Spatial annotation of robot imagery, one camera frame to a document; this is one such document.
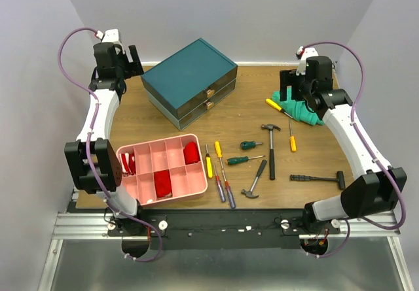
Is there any small yellow screwdriver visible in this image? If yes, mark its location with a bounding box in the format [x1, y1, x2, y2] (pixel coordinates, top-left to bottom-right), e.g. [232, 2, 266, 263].
[288, 119, 297, 152]

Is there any teal drawer box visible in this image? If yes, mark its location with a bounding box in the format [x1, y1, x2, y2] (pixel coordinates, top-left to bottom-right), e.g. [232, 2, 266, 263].
[141, 38, 238, 131]

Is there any stubby green screwdriver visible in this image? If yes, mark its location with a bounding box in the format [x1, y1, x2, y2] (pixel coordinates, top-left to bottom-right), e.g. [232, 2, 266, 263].
[240, 141, 263, 150]

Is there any long green screwdriver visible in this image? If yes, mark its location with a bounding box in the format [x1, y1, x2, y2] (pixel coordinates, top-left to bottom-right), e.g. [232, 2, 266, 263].
[227, 155, 265, 165]

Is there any orange yellow screwdriver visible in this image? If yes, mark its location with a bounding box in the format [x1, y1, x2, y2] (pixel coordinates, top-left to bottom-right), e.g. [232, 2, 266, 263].
[214, 141, 227, 182]

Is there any yellow black screwdriver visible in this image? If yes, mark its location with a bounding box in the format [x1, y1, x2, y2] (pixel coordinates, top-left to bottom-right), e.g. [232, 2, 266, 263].
[205, 144, 213, 179]

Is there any purple red screwdriver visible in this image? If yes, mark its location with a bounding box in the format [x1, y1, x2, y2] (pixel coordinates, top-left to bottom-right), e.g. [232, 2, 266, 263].
[213, 164, 226, 203]
[223, 173, 236, 209]

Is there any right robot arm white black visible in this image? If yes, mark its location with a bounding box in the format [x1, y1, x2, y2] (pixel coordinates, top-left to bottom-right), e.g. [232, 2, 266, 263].
[279, 48, 407, 233]

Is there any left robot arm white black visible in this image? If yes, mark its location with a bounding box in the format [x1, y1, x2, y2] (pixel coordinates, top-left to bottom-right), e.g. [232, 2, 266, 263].
[64, 41, 145, 235]

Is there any green cloth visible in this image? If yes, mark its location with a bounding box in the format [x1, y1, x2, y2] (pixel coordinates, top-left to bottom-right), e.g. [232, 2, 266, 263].
[272, 86, 324, 126]

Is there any red white striped sock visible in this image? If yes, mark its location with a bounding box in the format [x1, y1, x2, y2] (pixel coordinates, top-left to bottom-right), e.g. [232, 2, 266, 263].
[119, 152, 136, 177]

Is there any black rubber mallet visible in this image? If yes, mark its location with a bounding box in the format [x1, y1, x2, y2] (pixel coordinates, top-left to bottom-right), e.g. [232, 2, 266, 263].
[289, 171, 346, 190]

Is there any red sock top right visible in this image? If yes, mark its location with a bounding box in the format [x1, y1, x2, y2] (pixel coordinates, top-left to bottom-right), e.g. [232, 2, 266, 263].
[183, 141, 200, 165]

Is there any red sock bottom middle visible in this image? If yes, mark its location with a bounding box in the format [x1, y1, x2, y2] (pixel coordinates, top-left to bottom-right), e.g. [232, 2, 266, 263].
[153, 169, 172, 198]

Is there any pink divided tray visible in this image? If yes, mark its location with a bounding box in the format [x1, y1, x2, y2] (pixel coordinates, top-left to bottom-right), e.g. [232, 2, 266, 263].
[117, 134, 208, 207]

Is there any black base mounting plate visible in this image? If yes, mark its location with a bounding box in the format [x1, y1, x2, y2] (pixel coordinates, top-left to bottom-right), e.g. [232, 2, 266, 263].
[108, 209, 340, 250]

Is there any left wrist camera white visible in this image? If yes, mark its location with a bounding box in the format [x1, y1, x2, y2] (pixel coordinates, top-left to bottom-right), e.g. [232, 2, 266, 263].
[95, 29, 122, 45]

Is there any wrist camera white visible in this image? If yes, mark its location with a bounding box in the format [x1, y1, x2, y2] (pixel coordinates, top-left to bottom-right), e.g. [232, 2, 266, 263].
[95, 29, 122, 45]
[296, 46, 318, 61]

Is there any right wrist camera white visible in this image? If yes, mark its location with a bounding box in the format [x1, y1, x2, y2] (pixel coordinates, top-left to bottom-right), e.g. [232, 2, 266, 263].
[296, 46, 318, 61]

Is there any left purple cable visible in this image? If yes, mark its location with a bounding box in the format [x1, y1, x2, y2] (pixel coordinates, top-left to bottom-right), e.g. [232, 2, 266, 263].
[58, 27, 164, 262]

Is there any claw hammer black handle upright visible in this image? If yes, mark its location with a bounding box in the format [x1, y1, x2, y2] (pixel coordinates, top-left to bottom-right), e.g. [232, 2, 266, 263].
[261, 124, 281, 180]

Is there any claw hammer grey handle lower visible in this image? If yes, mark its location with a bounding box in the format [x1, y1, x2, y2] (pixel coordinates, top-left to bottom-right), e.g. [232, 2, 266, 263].
[241, 160, 267, 199]

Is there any aluminium rail frame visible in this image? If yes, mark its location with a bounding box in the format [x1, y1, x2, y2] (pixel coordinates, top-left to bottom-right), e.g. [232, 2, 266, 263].
[39, 180, 418, 290]

